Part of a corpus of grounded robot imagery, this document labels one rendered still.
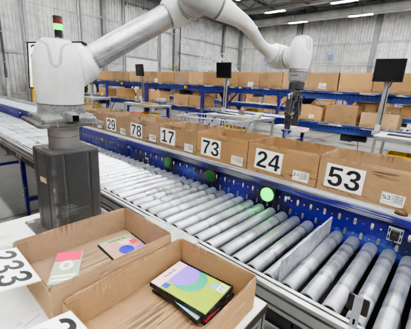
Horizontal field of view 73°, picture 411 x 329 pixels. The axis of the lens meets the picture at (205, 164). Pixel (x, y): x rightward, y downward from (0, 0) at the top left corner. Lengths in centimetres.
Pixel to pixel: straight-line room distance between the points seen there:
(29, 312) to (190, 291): 41
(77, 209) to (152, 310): 52
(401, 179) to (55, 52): 133
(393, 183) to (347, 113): 449
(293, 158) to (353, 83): 467
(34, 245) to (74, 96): 50
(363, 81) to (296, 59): 457
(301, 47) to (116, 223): 113
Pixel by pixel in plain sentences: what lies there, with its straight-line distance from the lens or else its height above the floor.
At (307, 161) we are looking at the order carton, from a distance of 142.
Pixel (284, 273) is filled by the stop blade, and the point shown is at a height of 75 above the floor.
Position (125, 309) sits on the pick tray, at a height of 76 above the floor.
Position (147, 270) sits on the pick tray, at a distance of 88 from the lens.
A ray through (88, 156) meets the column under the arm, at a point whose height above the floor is 105.
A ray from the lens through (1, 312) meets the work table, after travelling 95.
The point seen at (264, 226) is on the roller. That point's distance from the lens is 129.
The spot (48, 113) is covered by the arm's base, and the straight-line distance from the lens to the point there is 110.
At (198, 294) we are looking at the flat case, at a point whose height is 80.
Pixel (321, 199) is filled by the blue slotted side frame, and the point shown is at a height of 86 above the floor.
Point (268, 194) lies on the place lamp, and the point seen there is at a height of 82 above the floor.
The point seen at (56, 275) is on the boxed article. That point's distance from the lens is 98.
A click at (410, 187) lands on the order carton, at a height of 99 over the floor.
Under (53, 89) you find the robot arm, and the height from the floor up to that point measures 129.
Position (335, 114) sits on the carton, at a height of 96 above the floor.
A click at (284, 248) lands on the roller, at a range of 117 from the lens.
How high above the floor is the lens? 132
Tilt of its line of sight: 15 degrees down
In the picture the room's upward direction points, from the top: 3 degrees clockwise
